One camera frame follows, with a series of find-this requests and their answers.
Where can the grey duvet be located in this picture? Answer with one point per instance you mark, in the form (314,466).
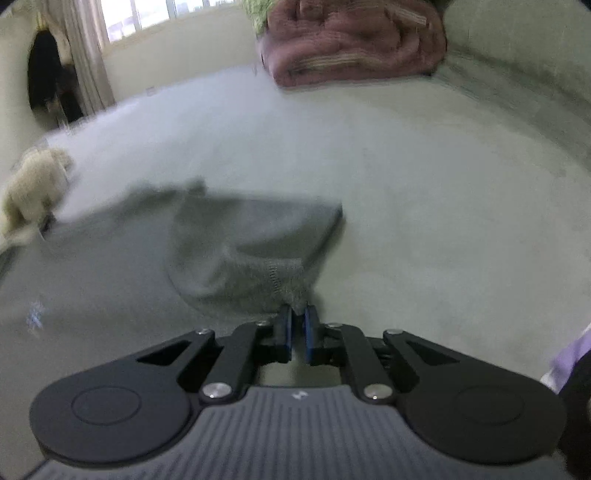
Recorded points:
(517,60)

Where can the person's purple clothing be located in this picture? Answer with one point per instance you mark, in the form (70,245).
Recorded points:
(572,350)

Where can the green patterned blanket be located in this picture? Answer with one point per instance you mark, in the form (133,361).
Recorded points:
(256,11)

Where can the bed with grey sheet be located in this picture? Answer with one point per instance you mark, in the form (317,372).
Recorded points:
(415,207)

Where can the dark hanging clothes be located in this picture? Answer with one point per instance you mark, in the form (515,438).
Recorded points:
(46,78)

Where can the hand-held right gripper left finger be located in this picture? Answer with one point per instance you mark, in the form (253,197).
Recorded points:
(287,330)

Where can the window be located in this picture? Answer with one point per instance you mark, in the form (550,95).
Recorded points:
(157,14)

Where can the grey t-shirt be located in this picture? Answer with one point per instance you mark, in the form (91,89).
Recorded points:
(207,240)

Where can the pink folded quilt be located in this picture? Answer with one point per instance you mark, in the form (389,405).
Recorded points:
(351,41)

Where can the cream hanging garment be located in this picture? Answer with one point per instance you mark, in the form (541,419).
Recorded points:
(57,37)

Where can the grey curtain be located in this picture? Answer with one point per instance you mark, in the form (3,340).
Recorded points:
(85,55)

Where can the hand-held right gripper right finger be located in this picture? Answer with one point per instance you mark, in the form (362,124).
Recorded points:
(308,332)

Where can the person's dark clothing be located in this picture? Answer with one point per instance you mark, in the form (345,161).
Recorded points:
(577,415)

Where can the white plush dog toy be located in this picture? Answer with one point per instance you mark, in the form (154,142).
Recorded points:
(32,184)

